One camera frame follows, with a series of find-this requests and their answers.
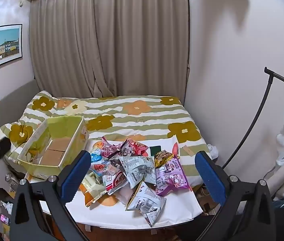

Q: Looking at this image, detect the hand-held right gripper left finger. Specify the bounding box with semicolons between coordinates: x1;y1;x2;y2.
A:
9;150;92;241

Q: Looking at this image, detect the framed wall poster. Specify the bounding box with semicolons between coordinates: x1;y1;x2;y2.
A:
0;24;23;74

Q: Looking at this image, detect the pink snack packet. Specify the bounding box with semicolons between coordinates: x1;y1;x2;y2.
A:
99;136;121;158
119;138;149;157

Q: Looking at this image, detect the beige curtain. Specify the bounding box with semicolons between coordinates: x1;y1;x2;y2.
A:
29;0;191;98

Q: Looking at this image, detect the grey headboard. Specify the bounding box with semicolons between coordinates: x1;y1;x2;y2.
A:
0;79;38;141

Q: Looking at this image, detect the pale yellow snack packet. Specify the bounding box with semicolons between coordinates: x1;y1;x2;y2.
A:
82;172;107;206

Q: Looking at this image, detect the grey-blue snack packet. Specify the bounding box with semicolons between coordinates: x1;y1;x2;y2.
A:
125;181;167;228
119;156;157;189

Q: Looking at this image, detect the dark yellow snack packet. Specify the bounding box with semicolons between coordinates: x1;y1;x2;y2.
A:
154;150;175;168

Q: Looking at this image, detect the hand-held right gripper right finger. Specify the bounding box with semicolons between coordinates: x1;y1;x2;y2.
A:
194;151;276;241

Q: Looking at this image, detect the floral striped blanket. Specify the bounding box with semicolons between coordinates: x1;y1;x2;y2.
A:
0;90;212;189

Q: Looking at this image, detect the black floor lamp pole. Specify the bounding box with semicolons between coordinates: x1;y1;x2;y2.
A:
222;66;284;168

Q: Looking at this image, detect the light blue snack packet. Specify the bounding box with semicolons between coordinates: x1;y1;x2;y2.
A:
90;148;110;176

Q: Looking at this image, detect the white fruit print cloth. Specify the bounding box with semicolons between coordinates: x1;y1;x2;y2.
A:
29;134;204;229

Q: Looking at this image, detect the red white snack packet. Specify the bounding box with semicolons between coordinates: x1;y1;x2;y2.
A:
103;167;130;196

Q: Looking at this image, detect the yellow-green cardboard box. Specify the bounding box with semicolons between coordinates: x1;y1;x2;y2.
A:
17;115;90;180

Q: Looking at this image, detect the purple snack packet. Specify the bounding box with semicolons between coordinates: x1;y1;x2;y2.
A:
155;156;192;197

